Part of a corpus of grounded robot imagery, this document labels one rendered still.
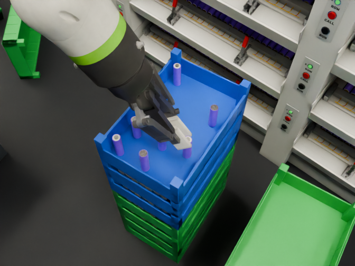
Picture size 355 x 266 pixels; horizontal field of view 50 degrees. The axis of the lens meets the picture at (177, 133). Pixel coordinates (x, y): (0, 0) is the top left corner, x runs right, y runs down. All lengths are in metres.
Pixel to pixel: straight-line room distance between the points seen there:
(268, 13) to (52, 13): 0.68
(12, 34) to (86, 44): 1.10
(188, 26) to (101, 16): 0.80
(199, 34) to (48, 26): 0.82
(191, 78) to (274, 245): 0.44
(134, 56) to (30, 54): 1.27
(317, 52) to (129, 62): 0.56
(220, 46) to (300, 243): 0.62
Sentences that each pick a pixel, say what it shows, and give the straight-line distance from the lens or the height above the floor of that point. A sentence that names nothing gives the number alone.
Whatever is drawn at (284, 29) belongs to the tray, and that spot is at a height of 0.54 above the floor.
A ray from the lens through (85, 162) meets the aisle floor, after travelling 1.41.
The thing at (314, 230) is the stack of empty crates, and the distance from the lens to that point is 0.99.
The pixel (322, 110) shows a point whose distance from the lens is 1.13.
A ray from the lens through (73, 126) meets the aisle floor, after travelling 1.50.
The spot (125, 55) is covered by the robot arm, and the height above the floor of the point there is 0.83.
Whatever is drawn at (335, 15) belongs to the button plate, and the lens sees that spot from 0.91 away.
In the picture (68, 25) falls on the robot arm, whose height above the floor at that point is 0.90.
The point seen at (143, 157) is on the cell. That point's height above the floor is 0.55.
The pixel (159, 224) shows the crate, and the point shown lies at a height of 0.28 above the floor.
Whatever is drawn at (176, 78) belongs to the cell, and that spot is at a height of 0.51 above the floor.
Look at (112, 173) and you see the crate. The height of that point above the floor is 0.43.
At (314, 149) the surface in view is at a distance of 1.29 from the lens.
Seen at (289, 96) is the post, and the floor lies 0.35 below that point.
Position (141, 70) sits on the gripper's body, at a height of 0.79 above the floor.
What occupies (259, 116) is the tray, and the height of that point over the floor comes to 0.16.
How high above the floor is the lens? 1.21
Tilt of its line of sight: 58 degrees down
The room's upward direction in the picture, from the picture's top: straight up
